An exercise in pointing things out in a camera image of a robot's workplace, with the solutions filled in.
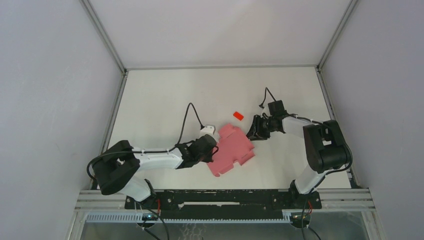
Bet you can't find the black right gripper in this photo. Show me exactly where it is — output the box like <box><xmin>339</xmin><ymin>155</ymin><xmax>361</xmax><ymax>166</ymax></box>
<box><xmin>244</xmin><ymin>114</ymin><xmax>275</xmax><ymax>141</ymax></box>

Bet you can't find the pink cardboard box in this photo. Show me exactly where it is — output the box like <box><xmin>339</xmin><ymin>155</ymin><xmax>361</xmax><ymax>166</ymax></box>
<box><xmin>207</xmin><ymin>123</ymin><xmax>255</xmax><ymax>177</ymax></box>

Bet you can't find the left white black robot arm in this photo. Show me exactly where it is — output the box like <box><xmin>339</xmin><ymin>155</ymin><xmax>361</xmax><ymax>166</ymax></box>
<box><xmin>86</xmin><ymin>134</ymin><xmax>219</xmax><ymax>209</ymax></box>

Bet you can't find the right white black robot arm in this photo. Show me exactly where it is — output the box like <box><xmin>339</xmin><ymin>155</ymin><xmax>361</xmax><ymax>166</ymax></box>
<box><xmin>246</xmin><ymin>100</ymin><xmax>353</xmax><ymax>208</ymax></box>

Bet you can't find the small orange block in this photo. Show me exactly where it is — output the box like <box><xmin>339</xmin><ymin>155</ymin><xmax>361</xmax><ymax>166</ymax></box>
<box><xmin>233</xmin><ymin>111</ymin><xmax>244</xmax><ymax>121</ymax></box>

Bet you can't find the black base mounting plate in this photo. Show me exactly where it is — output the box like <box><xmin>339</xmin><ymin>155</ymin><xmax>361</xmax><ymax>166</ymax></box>
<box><xmin>146</xmin><ymin>189</ymin><xmax>322</xmax><ymax>221</ymax></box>

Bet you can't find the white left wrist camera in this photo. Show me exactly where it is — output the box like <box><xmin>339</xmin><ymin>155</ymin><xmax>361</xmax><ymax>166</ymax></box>
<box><xmin>199</xmin><ymin>125</ymin><xmax>216</xmax><ymax>137</ymax></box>

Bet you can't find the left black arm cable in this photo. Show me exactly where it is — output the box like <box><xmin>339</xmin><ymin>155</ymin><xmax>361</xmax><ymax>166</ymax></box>
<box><xmin>86</xmin><ymin>102</ymin><xmax>206</xmax><ymax>181</ymax></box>

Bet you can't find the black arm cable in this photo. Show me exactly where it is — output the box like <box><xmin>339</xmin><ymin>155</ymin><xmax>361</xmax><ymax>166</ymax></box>
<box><xmin>86</xmin><ymin>102</ymin><xmax>206</xmax><ymax>181</ymax></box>
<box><xmin>258</xmin><ymin>87</ymin><xmax>354</xmax><ymax>176</ymax></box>

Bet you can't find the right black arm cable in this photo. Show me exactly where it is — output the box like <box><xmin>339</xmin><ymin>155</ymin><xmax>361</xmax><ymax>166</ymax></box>
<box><xmin>258</xmin><ymin>87</ymin><xmax>354</xmax><ymax>176</ymax></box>

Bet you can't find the aluminium front frame rail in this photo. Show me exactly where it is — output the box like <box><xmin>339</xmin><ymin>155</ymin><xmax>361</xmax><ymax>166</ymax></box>
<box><xmin>74</xmin><ymin>188</ymin><xmax>376</xmax><ymax>213</ymax></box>

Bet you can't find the white slotted cable duct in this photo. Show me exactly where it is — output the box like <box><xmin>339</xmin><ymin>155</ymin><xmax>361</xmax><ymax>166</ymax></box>
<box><xmin>85</xmin><ymin>212</ymin><xmax>292</xmax><ymax>224</ymax></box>

